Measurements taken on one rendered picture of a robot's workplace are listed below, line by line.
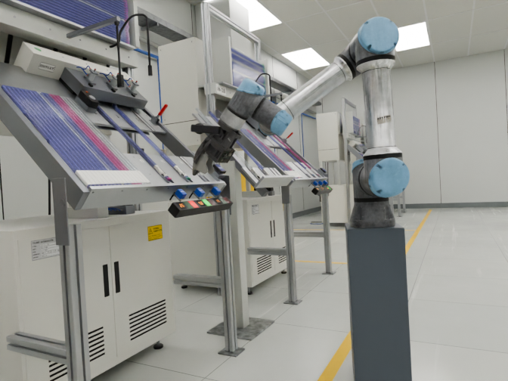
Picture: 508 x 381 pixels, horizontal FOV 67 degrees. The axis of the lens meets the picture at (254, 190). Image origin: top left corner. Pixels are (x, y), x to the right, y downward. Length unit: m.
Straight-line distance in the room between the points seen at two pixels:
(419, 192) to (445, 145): 1.08
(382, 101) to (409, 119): 7.64
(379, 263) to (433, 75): 7.82
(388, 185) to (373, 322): 0.46
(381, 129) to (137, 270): 1.08
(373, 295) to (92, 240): 0.99
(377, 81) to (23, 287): 1.23
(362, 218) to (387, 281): 0.22
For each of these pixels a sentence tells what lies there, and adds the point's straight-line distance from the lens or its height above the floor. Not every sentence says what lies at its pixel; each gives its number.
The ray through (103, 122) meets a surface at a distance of 1.55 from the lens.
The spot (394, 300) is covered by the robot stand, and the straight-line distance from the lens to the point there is 1.37.
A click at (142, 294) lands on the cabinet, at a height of 0.29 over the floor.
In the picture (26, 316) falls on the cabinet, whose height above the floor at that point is 0.36.
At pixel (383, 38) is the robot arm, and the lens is 1.26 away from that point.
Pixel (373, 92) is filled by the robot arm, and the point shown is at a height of 0.97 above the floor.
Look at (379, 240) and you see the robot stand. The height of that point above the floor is 0.51.
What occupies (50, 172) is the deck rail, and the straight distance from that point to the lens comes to 1.18.
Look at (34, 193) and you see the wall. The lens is 3.33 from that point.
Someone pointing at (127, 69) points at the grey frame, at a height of 1.30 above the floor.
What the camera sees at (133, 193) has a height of 0.71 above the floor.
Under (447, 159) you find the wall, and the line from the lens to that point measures 8.76.
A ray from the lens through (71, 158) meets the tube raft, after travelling 1.20.
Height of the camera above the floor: 0.72
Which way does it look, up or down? 1 degrees down
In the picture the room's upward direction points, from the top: 3 degrees counter-clockwise
